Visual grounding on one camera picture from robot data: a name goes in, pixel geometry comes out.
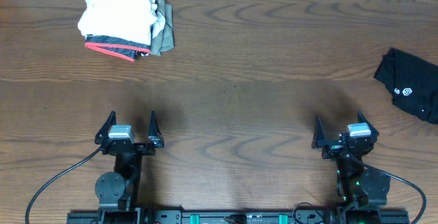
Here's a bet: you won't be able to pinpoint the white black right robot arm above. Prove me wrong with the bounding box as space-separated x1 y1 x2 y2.
311 112 390 223

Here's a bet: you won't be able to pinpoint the black t-shirt white logo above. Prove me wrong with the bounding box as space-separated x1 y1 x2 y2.
374 48 437 125

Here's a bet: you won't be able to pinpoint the olive grey folded garment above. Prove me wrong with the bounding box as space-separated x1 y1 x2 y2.
156 0 175 54

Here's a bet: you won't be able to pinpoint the white t-shirt pixel print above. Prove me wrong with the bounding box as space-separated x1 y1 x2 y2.
78 0 157 45

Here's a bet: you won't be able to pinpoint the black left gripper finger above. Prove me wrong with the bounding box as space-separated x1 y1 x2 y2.
94 110 116 145
148 110 164 148

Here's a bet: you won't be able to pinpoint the black folded garment pink trim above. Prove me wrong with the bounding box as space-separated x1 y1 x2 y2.
85 36 151 62

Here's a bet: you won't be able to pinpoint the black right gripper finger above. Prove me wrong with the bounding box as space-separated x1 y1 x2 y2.
357 110 379 138
311 115 326 149

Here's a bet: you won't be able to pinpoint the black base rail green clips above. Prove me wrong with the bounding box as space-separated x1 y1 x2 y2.
66 203 410 224

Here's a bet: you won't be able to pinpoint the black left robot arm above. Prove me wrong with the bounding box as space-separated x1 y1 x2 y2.
93 111 164 224

